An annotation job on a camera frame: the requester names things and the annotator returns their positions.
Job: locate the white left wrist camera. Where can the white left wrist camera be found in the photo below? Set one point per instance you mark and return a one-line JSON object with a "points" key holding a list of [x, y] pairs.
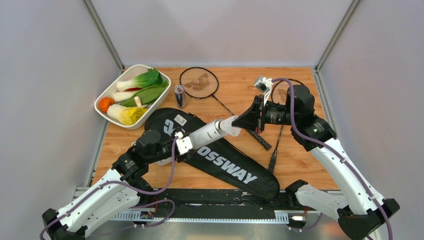
{"points": [[183, 142]]}

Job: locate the white shuttlecock tube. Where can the white shuttlecock tube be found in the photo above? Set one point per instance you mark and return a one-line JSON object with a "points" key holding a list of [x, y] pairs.
{"points": [[200, 137]]}

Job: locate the orange tangerine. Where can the orange tangerine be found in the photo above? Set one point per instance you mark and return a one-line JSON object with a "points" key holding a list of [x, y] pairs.
{"points": [[105, 103]]}

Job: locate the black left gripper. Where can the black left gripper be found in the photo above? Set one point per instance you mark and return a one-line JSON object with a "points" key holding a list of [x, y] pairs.
{"points": [[181, 158]]}

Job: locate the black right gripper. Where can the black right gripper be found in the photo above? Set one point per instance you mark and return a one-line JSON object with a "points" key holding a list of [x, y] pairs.
{"points": [[251, 118]]}

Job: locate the green bok choy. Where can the green bok choy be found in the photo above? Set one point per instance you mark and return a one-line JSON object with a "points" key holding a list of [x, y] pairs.
{"points": [[151, 77], [147, 95]]}

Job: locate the green bok choy top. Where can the green bok choy top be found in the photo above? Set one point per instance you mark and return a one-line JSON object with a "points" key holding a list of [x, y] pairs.
{"points": [[151, 77]]}

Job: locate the right aluminium frame post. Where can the right aluminium frame post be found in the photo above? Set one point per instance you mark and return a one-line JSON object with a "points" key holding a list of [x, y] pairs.
{"points": [[352, 8]]}

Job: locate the black Crossway racket bag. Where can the black Crossway racket bag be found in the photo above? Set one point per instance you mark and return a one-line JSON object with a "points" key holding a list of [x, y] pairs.
{"points": [[219, 159]]}

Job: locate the left aluminium frame post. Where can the left aluminium frame post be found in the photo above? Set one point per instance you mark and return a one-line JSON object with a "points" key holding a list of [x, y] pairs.
{"points": [[92, 12]]}

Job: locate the silver blue drink can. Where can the silver blue drink can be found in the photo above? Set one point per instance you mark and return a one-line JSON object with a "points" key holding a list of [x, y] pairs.
{"points": [[180, 96]]}

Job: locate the aluminium frame post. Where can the aluminium frame post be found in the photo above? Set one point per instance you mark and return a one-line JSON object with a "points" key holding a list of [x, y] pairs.
{"points": [[92, 12], [352, 8]]}

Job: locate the beige mushroom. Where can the beige mushroom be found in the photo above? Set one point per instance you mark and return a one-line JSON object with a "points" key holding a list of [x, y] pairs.
{"points": [[138, 102]]}

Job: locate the yellow napa cabbage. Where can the yellow napa cabbage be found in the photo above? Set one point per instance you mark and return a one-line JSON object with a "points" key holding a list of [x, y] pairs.
{"points": [[126, 115]]}

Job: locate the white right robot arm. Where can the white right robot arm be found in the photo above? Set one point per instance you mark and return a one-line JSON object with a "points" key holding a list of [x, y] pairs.
{"points": [[361, 209]]}

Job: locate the white shuttlecock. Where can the white shuttlecock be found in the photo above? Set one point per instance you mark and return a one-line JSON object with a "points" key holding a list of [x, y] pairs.
{"points": [[227, 126]]}

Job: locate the red chili pepper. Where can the red chili pepper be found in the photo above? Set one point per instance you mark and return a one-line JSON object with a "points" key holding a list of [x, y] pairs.
{"points": [[132, 89]]}

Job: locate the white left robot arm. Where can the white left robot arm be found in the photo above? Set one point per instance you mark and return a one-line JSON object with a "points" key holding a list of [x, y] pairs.
{"points": [[121, 187]]}

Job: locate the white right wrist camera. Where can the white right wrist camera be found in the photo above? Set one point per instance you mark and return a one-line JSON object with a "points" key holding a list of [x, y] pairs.
{"points": [[265, 86]]}

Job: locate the left black badminton racket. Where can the left black badminton racket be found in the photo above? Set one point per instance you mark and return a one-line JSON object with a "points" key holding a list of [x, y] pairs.
{"points": [[201, 83]]}

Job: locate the green bok choy lower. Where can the green bok choy lower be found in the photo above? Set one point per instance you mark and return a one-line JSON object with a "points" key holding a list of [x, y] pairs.
{"points": [[147, 95]]}

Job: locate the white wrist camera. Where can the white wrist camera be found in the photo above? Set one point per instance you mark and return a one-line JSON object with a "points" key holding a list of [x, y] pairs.
{"points": [[265, 86], [183, 142]]}

